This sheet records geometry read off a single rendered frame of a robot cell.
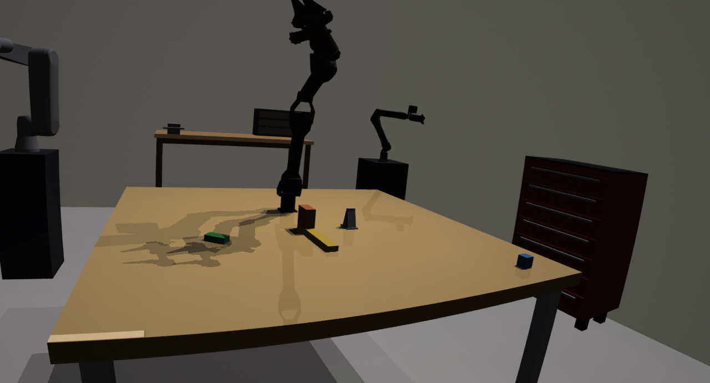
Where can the green block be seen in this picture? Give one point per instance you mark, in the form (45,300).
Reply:
(216,237)

